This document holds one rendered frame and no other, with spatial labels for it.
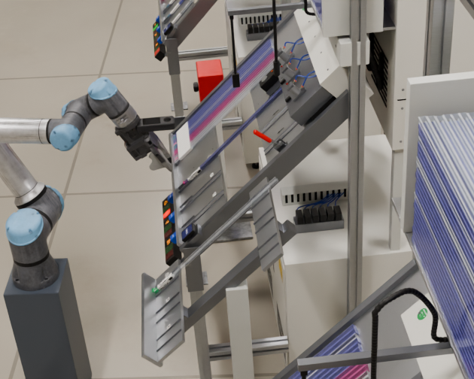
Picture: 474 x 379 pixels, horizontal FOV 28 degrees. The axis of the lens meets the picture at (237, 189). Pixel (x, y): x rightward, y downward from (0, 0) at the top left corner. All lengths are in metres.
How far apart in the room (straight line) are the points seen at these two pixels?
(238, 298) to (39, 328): 0.85
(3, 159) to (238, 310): 0.93
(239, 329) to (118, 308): 1.22
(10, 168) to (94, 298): 0.98
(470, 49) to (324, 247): 0.79
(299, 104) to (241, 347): 0.71
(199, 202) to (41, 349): 0.75
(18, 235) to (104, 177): 1.63
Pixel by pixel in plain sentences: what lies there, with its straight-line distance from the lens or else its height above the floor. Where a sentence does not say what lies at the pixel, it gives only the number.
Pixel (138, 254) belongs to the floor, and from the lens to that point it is 4.06.
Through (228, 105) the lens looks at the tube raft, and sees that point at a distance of 3.20.
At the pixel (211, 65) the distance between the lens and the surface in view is 3.77.
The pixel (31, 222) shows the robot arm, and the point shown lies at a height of 0.78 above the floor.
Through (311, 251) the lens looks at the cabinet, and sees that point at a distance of 3.00.
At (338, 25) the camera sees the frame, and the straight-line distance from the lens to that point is 2.53.
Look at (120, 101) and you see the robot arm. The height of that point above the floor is 1.15.
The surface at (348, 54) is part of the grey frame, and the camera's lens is 2.55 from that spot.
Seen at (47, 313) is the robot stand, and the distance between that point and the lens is 3.14.
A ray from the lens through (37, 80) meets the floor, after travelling 5.58.
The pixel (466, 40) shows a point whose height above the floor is 1.33.
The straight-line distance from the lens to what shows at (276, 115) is 2.90.
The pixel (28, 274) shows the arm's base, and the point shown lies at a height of 0.61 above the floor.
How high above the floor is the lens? 2.49
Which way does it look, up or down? 35 degrees down
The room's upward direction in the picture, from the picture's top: 4 degrees counter-clockwise
